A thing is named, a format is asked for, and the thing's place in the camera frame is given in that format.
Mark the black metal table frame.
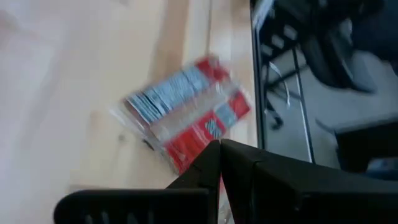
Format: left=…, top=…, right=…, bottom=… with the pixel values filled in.
left=249, top=0, right=317, bottom=164

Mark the black box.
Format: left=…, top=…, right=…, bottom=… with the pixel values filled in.
left=335, top=119, right=398, bottom=175

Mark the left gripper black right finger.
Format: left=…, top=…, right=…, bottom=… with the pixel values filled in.
left=220, top=138, right=398, bottom=224

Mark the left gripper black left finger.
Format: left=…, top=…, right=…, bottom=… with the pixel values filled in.
left=54, top=139, right=221, bottom=224

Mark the red popcorn bag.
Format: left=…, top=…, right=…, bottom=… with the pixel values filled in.
left=108, top=54, right=253, bottom=218

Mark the black office chair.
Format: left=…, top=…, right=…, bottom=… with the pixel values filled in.
left=297, top=0, right=379, bottom=94

